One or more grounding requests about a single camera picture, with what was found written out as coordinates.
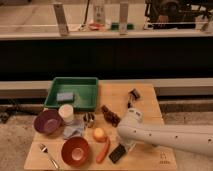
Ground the black eraser block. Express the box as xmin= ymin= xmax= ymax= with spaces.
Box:
xmin=109 ymin=144 xmax=126 ymax=163

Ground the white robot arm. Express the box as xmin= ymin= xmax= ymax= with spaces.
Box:
xmin=117 ymin=108 xmax=213 ymax=157

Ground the purple bowl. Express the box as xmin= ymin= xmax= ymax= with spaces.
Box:
xmin=34 ymin=109 xmax=62 ymax=135

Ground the red bowl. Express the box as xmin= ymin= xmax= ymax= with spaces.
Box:
xmin=61 ymin=137 xmax=90 ymax=167

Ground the green plastic tray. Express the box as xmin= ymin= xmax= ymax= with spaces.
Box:
xmin=44 ymin=77 xmax=98 ymax=111

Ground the black brush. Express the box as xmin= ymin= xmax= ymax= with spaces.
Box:
xmin=127 ymin=89 xmax=140 ymax=108

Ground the brown grape bunch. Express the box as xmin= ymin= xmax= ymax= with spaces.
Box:
xmin=101 ymin=105 xmax=120 ymax=127

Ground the small striped metal cup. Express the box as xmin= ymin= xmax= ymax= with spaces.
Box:
xmin=83 ymin=112 xmax=95 ymax=128

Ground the blue sponge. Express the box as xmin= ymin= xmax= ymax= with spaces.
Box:
xmin=56 ymin=92 xmax=74 ymax=102

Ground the white cup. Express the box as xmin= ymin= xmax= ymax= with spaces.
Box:
xmin=58 ymin=104 xmax=74 ymax=124

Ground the yellow apple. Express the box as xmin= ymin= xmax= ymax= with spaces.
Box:
xmin=93 ymin=128 xmax=107 ymax=142

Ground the wooden board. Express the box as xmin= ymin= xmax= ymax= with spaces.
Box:
xmin=24 ymin=82 xmax=177 ymax=171

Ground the orange carrot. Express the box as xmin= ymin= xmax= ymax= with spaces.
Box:
xmin=96 ymin=138 xmax=110 ymax=163

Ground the silver fork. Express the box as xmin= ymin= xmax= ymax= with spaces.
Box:
xmin=39 ymin=144 xmax=60 ymax=170

